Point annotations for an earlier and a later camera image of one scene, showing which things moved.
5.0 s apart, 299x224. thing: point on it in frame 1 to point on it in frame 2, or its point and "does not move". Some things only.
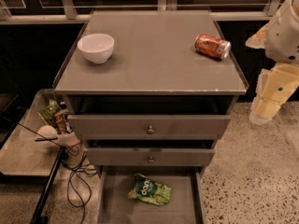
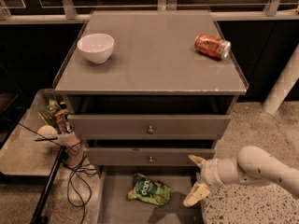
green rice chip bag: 149,191 does not move
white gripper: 284,38 to 209,171
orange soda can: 213,45 does not move
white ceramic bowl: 97,48 does not move
